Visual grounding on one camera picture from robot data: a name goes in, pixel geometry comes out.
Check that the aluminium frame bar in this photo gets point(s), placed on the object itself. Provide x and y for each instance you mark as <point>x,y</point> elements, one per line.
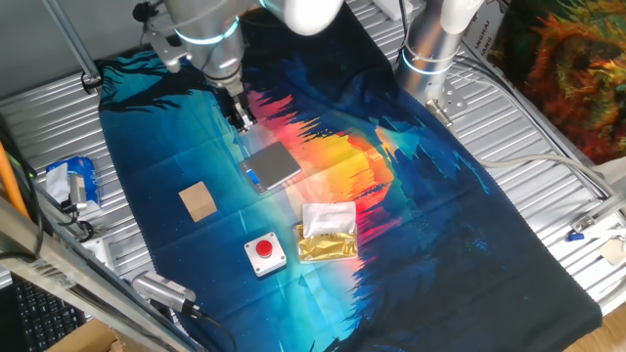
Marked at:
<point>58,266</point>

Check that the brown cardboard box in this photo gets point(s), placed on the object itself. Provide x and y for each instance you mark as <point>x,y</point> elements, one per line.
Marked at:
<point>88,339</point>

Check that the small metal bracket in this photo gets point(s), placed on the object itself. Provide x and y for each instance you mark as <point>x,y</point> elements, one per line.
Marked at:
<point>582,223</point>

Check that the grey metal pole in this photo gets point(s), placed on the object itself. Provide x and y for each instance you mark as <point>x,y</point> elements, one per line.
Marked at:
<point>68,34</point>

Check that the orange green painted cloth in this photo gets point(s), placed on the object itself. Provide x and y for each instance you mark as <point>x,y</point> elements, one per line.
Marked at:
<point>562,73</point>

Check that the white printed sign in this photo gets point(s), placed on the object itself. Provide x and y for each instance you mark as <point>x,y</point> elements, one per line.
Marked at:
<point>481,34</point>

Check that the orange stick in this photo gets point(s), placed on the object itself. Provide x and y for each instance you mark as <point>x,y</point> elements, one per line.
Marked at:
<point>9,181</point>

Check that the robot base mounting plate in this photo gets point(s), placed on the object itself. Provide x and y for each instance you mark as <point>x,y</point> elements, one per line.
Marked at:
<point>452,98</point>

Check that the blue capped white pen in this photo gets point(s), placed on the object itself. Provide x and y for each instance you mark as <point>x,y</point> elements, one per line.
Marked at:
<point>576,236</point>

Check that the blue tissue pack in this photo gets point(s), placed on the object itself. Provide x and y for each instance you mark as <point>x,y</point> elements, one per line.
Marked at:
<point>83,168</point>

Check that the silver ribbed camera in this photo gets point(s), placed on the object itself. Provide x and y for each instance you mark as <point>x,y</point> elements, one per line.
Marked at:
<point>161,289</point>

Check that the silver camera on mount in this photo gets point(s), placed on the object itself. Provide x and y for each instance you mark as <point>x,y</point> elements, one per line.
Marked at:
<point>77,188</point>

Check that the silver digital scale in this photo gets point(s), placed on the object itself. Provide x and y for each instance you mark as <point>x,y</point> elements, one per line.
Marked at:
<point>274,163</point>

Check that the colourful sunset forest cloth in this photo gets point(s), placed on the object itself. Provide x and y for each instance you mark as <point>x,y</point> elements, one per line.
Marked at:
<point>440,244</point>

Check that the white paper tag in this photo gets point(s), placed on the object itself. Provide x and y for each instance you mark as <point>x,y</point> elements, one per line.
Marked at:
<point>612,251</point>

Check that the gold tissue packet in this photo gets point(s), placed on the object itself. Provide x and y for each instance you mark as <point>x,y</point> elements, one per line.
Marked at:
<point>327,244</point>

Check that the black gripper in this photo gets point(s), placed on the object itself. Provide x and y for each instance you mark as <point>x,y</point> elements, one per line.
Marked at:
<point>239,105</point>

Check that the black keyboard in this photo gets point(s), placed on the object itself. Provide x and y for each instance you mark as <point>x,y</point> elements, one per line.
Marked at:
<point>44,318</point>

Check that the red button switch box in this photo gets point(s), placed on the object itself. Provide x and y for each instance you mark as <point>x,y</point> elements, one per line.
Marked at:
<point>274,261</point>

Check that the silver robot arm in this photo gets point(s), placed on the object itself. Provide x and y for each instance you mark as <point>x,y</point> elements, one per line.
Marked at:
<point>210,29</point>

